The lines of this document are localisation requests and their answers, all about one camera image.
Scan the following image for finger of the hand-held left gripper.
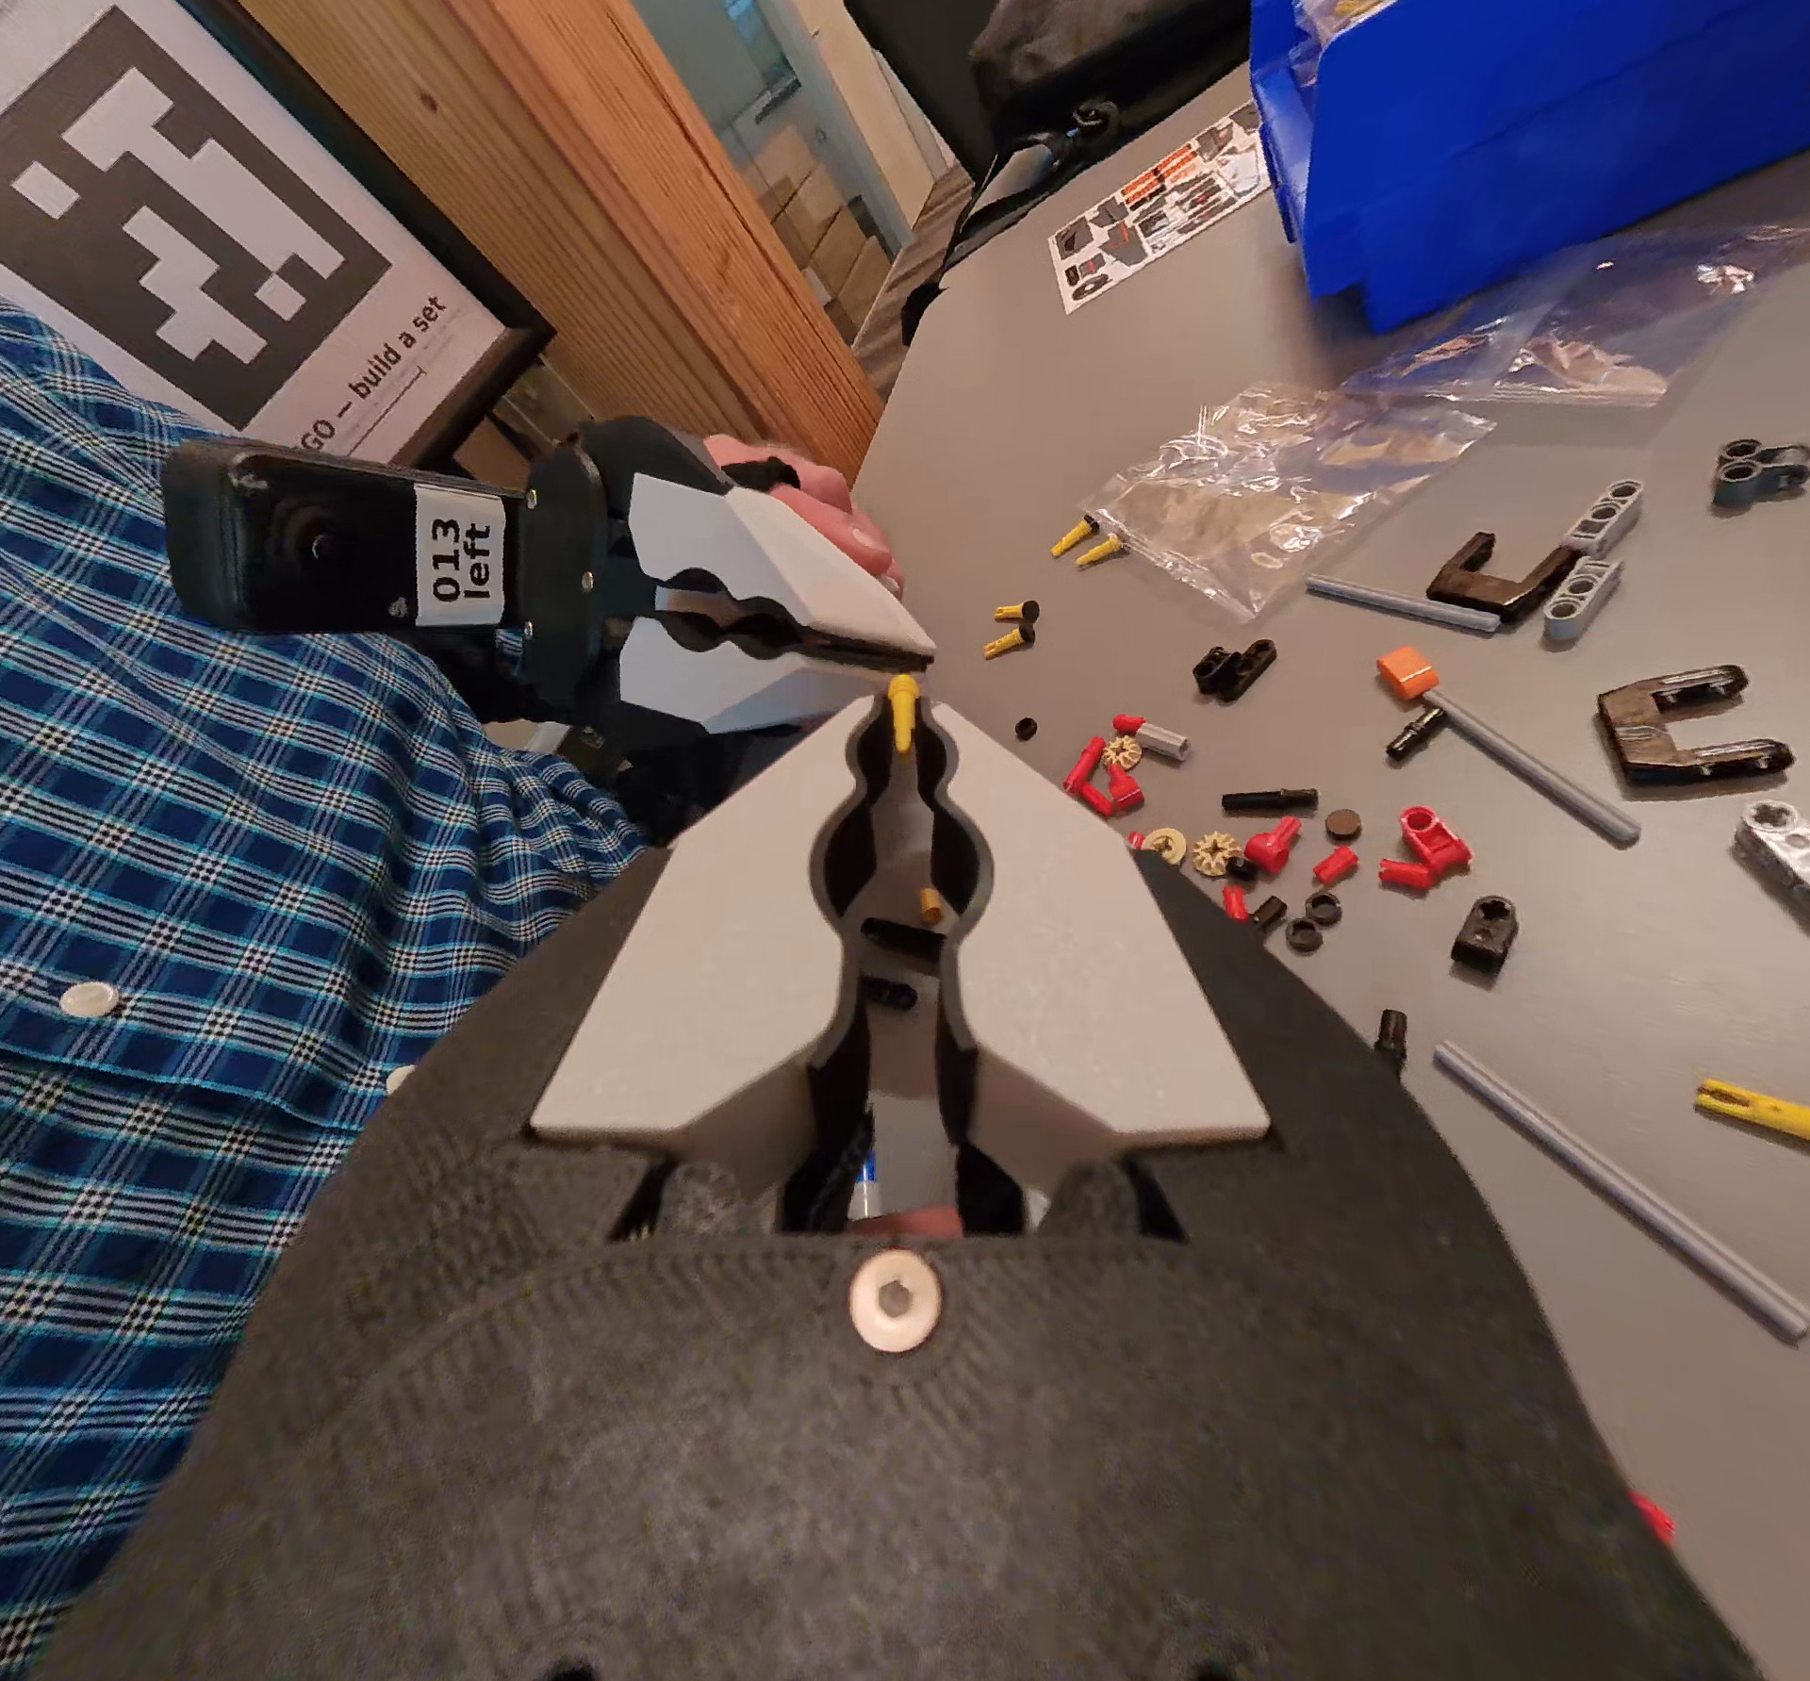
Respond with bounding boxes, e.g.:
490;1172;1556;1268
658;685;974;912
619;606;927;740
624;472;938;666

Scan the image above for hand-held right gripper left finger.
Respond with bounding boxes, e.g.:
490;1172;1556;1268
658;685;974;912
526;696;897;1234

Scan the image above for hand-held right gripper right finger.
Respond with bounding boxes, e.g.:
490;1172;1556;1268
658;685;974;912
912;699;1270;1234

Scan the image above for lego sticker sheet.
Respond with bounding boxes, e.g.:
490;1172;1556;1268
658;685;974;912
1046;104;1274;313

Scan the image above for long grey lego axle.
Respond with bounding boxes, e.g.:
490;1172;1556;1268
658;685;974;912
1432;1043;1810;1342

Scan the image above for black u-shaped lego piece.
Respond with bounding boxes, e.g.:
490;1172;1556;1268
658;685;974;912
1424;532;1585;625
1597;666;1793;789

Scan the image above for light grey lego beam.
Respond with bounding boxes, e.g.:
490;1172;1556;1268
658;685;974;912
1541;560;1622;643
1562;479;1645;554

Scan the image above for yellow lego beam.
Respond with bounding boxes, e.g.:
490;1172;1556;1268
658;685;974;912
1696;1078;1810;1144

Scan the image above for white lego beam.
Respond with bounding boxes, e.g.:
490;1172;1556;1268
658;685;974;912
1733;800;1810;924

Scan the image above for dark grey lego connector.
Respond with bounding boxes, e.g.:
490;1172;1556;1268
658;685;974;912
1713;438;1810;511

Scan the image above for person's left hand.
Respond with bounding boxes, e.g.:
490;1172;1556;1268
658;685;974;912
701;430;905;599

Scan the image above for blue plaid shirt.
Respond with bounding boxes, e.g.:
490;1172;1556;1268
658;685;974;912
0;303;651;1681

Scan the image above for stacked cardboard boxes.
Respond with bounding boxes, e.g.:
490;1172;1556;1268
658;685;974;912
742;124;905;339

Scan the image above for framed tag poster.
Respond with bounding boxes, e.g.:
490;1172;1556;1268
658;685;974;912
0;0;557;472

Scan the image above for clear plastic bag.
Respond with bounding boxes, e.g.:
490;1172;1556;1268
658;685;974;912
1342;224;1769;408
1094;378;1499;620

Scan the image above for blue plastic bin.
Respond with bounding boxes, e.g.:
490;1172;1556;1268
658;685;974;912
1248;0;1810;336

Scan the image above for black bag strap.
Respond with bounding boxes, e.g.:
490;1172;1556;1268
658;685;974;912
904;104;1132;296

